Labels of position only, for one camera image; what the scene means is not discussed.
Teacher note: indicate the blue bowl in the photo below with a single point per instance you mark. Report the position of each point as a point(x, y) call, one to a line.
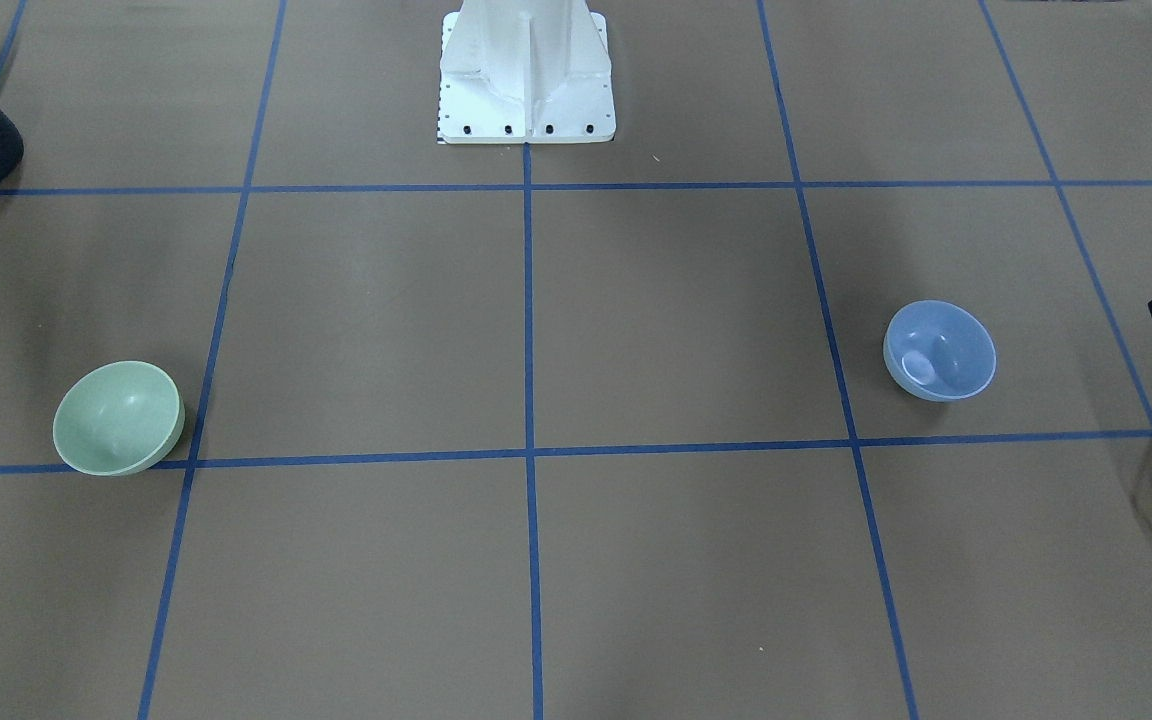
point(939, 352)

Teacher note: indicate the green bowl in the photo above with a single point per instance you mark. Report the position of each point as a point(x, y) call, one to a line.
point(118, 420)

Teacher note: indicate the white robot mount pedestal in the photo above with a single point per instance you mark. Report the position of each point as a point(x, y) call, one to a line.
point(525, 72)

